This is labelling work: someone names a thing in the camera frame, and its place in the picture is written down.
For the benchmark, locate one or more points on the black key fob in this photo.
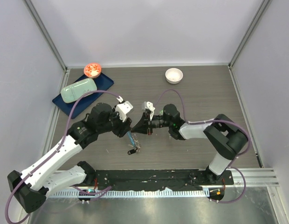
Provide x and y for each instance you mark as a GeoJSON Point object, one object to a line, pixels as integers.
{"type": "Point", "coordinates": [130, 152]}

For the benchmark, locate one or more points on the red patterned bowl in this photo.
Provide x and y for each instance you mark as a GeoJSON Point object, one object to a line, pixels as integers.
{"type": "Point", "coordinates": [92, 70]}

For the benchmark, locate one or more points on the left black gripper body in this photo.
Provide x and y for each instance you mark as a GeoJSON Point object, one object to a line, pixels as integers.
{"type": "Point", "coordinates": [118, 127]}

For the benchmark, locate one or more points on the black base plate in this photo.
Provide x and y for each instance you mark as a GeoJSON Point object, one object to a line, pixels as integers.
{"type": "Point", "coordinates": [154, 180]}

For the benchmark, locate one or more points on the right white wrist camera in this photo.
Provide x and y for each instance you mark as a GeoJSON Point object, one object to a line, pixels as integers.
{"type": "Point", "coordinates": [148, 106]}

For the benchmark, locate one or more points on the white ceramic bowl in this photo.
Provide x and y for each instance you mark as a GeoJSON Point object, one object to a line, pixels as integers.
{"type": "Point", "coordinates": [173, 75]}

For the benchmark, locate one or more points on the large keyring with blue handle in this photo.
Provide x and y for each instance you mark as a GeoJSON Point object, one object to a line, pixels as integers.
{"type": "Point", "coordinates": [134, 141]}

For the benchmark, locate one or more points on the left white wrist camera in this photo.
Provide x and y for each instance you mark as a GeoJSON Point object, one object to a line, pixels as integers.
{"type": "Point", "coordinates": [123, 110]}

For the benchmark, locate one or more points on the dark blue tray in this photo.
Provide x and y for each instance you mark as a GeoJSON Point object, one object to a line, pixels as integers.
{"type": "Point", "coordinates": [103, 82]}

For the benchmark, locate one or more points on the pale green oblong dish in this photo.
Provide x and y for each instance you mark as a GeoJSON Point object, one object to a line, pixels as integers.
{"type": "Point", "coordinates": [74, 91]}

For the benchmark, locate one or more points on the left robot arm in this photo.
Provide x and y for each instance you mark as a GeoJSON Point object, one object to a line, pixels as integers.
{"type": "Point", "coordinates": [32, 186]}

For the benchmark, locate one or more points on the white slotted cable duct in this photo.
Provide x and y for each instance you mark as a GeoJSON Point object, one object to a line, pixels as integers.
{"type": "Point", "coordinates": [73, 193]}

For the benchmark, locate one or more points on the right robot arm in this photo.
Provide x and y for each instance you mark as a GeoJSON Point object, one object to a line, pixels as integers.
{"type": "Point", "coordinates": [227, 137]}

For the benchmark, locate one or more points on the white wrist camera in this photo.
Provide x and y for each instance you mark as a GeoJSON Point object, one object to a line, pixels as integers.
{"type": "Point", "coordinates": [123, 110]}
{"type": "Point", "coordinates": [148, 106]}

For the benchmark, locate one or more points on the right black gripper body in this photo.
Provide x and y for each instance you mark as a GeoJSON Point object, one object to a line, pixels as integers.
{"type": "Point", "coordinates": [156, 122]}

